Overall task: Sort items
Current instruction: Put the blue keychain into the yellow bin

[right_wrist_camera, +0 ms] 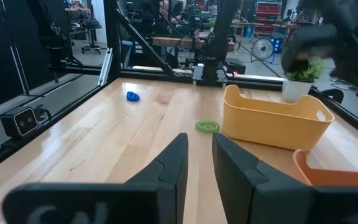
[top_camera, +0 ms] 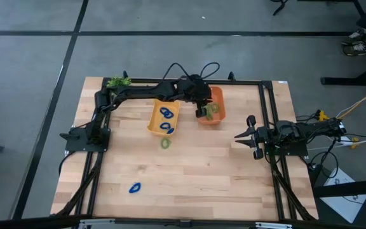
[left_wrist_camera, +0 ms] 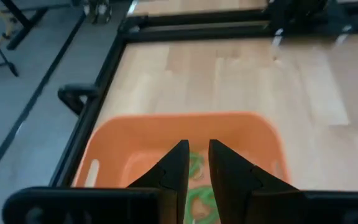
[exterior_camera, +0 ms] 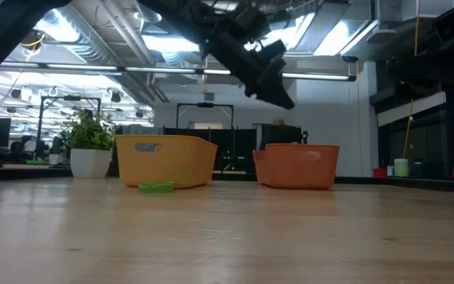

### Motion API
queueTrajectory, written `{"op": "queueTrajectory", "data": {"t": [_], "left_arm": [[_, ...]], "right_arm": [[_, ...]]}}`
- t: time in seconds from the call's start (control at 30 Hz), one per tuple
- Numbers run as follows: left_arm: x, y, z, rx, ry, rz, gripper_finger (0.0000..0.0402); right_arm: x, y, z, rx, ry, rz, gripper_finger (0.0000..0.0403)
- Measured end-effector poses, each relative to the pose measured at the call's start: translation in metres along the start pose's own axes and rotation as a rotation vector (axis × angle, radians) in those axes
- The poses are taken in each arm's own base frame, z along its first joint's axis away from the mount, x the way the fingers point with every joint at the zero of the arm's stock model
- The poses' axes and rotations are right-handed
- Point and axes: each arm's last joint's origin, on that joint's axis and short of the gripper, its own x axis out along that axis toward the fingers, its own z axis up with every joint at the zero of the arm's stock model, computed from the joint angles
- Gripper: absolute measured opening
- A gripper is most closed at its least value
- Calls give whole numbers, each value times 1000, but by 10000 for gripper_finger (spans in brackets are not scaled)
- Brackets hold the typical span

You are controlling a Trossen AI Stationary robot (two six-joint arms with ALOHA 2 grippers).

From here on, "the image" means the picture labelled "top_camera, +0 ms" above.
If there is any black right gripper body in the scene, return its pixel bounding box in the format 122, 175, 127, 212
247, 115, 275, 160

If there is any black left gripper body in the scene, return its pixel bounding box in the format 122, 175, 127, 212
195, 94, 214, 119

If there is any yellow plastic bin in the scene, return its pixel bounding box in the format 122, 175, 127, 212
147, 99, 182, 137

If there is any orange plastic bin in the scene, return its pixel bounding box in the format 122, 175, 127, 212
196, 86, 227, 126

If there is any yellow power plug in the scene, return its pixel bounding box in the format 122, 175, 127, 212
315, 109, 329, 122

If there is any white power strip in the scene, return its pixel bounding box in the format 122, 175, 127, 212
337, 135, 354, 146

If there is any green plant in white pot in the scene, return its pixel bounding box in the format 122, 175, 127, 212
106, 76, 132, 96

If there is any black floor beam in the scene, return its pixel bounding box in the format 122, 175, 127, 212
312, 177, 366, 198

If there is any black table leg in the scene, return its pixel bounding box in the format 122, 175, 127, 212
320, 59, 366, 87

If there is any white printed sheet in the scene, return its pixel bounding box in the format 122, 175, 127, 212
322, 167, 366, 224

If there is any black chair base leg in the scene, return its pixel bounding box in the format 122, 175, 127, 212
271, 0, 289, 17

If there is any black rig beam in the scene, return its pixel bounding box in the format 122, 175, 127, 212
0, 213, 366, 229

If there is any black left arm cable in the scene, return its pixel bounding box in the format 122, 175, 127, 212
162, 62, 221, 82

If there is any black aluminium table frame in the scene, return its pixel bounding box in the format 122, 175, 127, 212
53, 76, 320, 222

